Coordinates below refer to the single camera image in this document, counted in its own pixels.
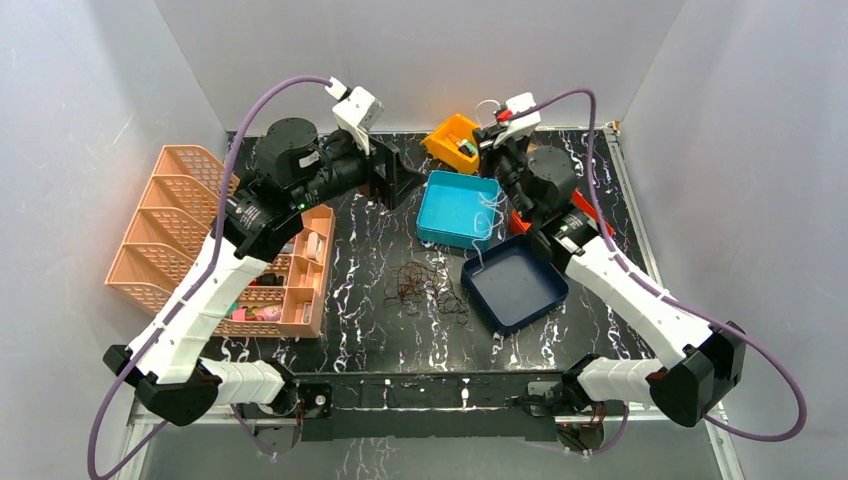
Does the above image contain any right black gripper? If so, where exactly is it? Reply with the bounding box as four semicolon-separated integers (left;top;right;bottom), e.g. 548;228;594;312
474;126;537;225

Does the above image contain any orange square tray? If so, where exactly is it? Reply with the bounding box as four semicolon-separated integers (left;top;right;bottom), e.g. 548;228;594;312
508;189;599;239

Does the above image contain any cyan square tray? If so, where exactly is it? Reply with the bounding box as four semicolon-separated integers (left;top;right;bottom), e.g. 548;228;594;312
416;171;501;250

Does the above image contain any cable bundle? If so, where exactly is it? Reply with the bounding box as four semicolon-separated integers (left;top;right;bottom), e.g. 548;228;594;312
382;260;472;327

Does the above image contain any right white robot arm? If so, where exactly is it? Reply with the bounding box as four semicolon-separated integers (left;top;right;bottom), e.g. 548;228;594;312
472;127;746;427

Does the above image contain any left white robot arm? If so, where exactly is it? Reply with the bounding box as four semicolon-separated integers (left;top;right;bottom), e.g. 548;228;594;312
103;117;426;426

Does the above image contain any red pen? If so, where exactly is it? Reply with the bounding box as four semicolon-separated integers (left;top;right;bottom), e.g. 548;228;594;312
447;134;463;148

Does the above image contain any yellow plastic bin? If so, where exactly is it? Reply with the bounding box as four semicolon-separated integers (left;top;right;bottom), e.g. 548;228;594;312
421;114;479;175

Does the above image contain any navy square tray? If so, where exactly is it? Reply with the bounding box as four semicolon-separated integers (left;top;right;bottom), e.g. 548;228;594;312
460;235;570;336

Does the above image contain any peach compartment organizer tray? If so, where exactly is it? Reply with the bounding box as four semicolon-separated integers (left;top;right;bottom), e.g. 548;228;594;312
215;205;335;338

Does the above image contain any pink eraser pack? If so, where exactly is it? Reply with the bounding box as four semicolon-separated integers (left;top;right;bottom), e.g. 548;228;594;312
230;304;282;322

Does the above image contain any peach mesh file rack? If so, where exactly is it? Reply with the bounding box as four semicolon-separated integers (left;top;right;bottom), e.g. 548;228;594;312
105;145;224;317

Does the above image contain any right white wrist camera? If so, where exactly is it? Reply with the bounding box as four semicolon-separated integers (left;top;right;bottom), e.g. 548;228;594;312
493;92;541;147

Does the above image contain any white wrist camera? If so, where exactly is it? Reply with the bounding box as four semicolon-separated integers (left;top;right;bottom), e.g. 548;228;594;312
325;77;384;157
493;92;541;147

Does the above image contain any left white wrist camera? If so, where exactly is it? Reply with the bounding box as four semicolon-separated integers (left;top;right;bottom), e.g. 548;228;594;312
325;77;384;157

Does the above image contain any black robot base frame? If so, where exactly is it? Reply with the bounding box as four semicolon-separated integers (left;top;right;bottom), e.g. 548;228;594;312
240;370;623;452

